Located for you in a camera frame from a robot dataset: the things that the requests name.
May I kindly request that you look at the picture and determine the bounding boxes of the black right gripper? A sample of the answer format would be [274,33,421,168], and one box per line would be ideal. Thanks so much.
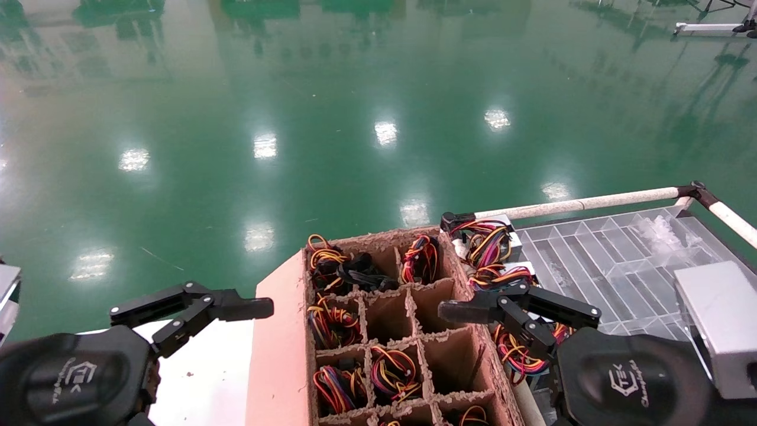
[439,284,719,426]

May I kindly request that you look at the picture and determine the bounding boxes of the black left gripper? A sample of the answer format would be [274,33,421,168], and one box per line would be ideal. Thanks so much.
[0,283,274,426]

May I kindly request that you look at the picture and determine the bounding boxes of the clear plastic compartment tray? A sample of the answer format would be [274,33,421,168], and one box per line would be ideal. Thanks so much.
[513,204,757,341]

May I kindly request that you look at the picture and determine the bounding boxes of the brown cardboard divider box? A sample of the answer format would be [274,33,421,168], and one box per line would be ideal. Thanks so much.
[245,225,527,426]

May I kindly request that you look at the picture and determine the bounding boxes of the black pipe corner connector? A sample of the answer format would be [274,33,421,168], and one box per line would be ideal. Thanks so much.
[441,212,477,233]
[677,180,719,208]

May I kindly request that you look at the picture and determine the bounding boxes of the crumpled clear plastic bag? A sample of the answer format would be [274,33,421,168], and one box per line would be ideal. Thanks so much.
[636,214,707,256]

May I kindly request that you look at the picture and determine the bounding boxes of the white metal base bar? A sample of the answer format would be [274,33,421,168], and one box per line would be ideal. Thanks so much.
[674,21,747,37]

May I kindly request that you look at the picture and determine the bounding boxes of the silver power supply, colourful wires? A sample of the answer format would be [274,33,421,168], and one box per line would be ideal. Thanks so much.
[469,263,540,296]
[494,322,574,388]
[449,214,524,270]

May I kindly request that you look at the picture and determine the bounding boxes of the long white frame pipe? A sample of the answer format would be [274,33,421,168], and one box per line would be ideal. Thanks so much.
[473,186,681,221]

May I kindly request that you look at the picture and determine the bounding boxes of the power supply, red wire bundle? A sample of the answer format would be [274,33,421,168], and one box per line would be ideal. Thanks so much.
[399,234,441,285]

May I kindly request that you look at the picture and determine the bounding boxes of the cable bundle third row middle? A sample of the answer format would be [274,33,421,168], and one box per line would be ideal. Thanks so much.
[370,345,422,404]

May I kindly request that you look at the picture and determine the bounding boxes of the cable bundle third row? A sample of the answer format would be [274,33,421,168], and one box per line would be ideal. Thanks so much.
[312,364,368,415]
[370,345,422,404]

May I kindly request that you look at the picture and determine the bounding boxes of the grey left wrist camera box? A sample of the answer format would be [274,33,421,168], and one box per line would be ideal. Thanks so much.
[0,263,21,345]

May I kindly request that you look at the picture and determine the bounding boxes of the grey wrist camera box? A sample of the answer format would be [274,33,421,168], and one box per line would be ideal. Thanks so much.
[0,263,21,345]
[674,260,757,400]

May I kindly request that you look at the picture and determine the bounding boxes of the power supply, red yellow wires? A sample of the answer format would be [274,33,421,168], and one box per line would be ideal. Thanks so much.
[306,295,363,350]

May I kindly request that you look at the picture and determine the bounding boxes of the power supply, yellow orange wires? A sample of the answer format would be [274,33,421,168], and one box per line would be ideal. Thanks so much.
[306,234,355,293]

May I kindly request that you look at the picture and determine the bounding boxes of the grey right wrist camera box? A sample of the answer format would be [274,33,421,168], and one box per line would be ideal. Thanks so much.
[674,260,757,400]

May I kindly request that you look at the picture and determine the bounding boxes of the cable bundle third row left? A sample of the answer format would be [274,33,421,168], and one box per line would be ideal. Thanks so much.
[312,364,368,415]

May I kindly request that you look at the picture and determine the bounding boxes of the black cable bundle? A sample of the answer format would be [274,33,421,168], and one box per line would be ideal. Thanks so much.
[337,253,400,293]

